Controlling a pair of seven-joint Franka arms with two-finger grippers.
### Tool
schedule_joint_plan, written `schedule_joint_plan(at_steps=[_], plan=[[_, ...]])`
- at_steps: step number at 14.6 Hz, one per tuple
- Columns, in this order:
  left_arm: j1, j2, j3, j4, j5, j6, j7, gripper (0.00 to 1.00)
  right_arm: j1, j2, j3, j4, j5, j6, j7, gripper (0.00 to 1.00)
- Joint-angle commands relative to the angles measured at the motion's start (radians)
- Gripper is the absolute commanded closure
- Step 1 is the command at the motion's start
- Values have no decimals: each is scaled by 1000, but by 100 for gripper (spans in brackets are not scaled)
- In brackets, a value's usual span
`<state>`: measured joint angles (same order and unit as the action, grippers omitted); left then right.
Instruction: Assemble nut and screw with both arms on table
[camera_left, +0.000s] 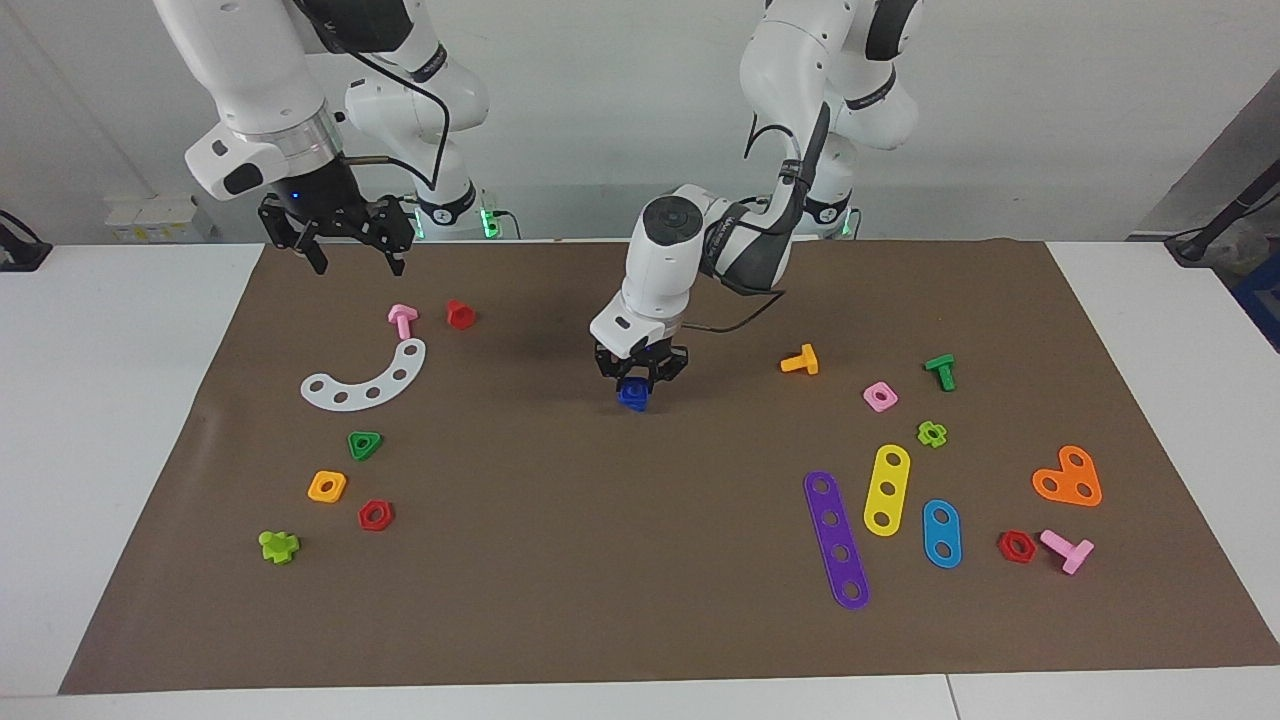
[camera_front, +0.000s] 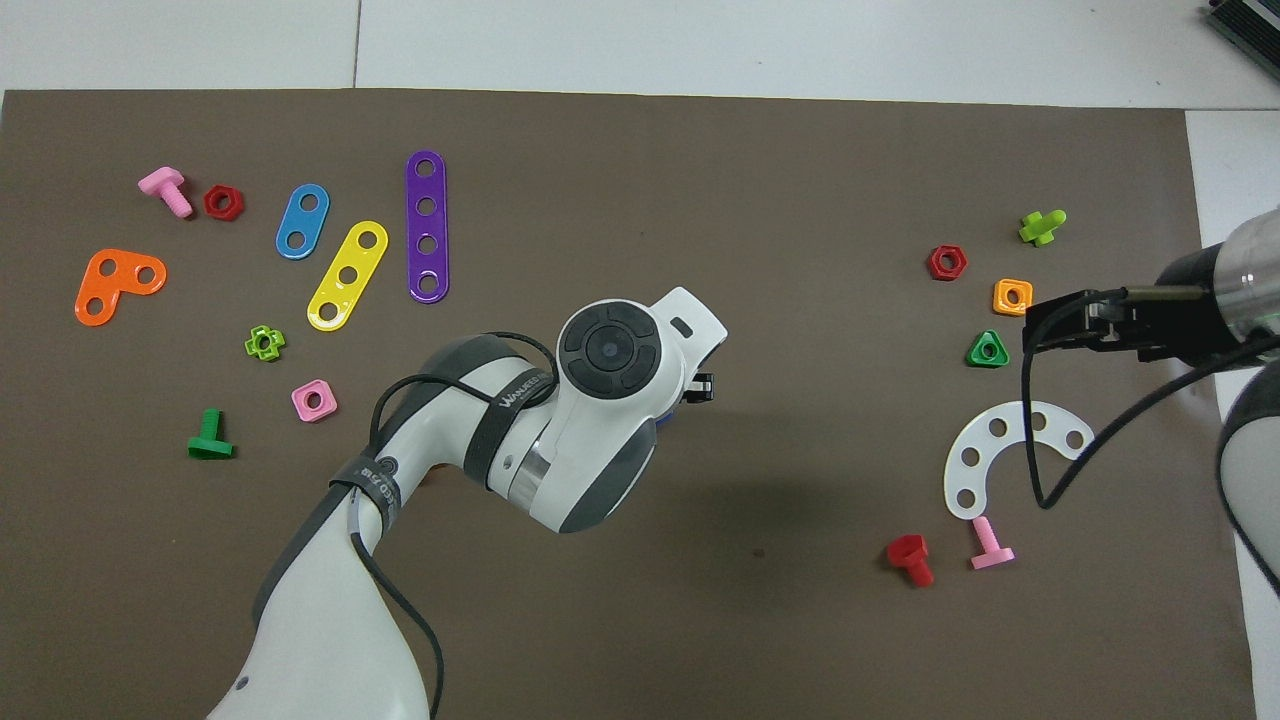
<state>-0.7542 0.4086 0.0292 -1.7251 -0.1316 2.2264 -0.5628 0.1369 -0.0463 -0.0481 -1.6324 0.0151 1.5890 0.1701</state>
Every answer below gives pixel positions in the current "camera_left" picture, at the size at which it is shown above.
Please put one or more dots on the white curved five-hole plate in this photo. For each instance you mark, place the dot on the white curved five-hole plate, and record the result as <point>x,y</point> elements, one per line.
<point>357,396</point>

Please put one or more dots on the blue square plastic nut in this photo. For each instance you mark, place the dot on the blue square plastic nut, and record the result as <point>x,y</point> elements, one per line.
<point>633,388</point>

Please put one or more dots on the white cardboard box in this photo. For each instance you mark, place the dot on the white cardboard box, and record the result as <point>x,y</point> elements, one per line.
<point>160,218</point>

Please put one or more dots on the lime green cross nut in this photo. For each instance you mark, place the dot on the lime green cross nut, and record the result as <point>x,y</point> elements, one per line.
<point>925,435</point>

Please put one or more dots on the blue two-hole plate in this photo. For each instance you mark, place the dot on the blue two-hole plate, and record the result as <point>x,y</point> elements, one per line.
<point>941,534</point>

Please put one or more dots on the black device on table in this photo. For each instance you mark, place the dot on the black device on table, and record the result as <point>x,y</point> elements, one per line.
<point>20,255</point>

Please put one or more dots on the red hexagon-head plastic screw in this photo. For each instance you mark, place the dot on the red hexagon-head plastic screw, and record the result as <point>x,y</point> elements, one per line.
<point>460,315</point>

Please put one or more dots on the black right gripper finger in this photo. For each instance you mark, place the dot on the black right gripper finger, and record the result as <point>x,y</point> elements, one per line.
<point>314,250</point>
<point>395,258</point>

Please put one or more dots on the orange plastic screw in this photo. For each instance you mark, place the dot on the orange plastic screw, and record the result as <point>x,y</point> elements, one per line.
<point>800,363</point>

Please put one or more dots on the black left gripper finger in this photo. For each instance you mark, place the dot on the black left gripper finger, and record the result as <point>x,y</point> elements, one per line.
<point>622,382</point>
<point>656,380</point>

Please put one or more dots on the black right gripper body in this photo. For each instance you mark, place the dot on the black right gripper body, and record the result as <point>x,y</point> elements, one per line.
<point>330,205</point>

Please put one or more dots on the orange heart-shaped plate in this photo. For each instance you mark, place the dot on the orange heart-shaped plate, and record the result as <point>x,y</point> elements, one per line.
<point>1066,478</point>

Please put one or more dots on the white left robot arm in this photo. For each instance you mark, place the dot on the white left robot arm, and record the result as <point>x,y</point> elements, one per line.
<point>660,260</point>

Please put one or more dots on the pink plastic screw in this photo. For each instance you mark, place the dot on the pink plastic screw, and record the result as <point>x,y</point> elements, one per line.
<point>1075,555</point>
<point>402,320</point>

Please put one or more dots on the orange square plastic nut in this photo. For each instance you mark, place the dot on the orange square plastic nut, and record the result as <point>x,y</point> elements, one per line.
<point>315,495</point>

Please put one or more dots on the pink square plastic nut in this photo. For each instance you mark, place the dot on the pink square plastic nut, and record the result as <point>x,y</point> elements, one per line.
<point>872,405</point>

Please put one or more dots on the purple four-hole plate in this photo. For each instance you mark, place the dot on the purple four-hole plate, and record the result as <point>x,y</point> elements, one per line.
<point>836,537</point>

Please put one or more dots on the black stand pole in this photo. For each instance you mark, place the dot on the black stand pole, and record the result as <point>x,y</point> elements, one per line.
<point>1225,215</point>

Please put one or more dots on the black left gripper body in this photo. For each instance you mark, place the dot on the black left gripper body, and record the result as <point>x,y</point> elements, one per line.
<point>640,358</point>

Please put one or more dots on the lime green cross screw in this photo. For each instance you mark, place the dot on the lime green cross screw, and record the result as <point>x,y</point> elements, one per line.
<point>278,548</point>

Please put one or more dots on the red hexagonal plastic nut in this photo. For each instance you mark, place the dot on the red hexagonal plastic nut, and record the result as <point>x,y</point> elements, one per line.
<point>1003,548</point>
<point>365,520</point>

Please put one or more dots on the yellow three-hole plate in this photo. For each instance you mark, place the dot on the yellow three-hole plate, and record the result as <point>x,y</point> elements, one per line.
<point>887,475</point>

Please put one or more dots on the blue crate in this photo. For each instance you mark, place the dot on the blue crate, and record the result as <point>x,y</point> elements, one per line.
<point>1262,300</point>

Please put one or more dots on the green triangular plastic nut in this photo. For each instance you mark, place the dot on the green triangular plastic nut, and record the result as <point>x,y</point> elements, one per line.
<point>365,455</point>

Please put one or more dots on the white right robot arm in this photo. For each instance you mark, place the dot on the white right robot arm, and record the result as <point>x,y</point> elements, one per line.
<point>240,70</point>

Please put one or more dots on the dark green plastic screw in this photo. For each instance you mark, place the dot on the dark green plastic screw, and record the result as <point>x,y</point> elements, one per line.
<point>945,375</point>

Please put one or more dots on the brown table mat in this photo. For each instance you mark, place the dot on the brown table mat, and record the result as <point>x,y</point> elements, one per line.
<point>600,550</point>

